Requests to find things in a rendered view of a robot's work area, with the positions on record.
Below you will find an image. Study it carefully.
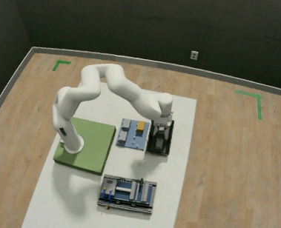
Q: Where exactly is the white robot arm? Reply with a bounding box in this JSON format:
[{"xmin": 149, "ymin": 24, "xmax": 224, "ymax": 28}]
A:
[{"xmin": 53, "ymin": 64, "xmax": 173, "ymax": 154}]

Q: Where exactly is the small yellow block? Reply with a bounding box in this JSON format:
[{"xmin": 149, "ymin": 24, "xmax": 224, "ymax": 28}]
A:
[{"xmin": 137, "ymin": 121, "xmax": 145, "ymax": 133}]

